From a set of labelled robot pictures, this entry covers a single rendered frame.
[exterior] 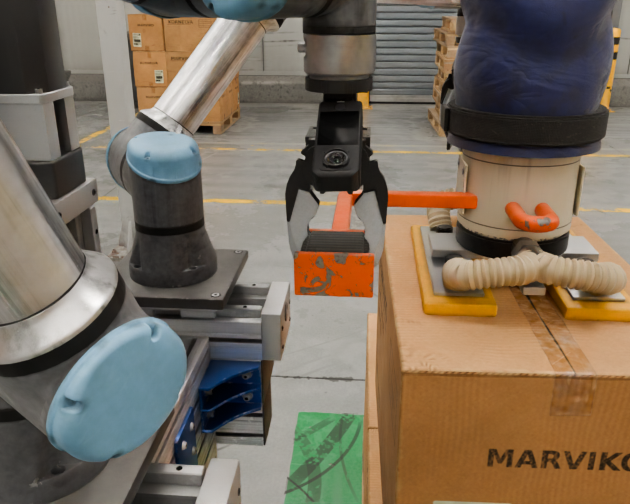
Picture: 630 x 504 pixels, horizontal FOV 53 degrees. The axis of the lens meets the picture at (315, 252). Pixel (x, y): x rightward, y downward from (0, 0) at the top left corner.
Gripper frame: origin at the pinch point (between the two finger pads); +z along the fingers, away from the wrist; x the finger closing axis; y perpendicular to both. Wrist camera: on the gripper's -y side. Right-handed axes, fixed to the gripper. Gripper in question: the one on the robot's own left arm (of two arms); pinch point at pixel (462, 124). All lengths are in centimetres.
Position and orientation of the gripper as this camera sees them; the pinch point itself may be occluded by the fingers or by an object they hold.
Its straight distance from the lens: 161.1
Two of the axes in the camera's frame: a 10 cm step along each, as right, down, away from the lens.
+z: -0.1, 9.3, 3.6
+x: 10.0, 0.4, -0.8
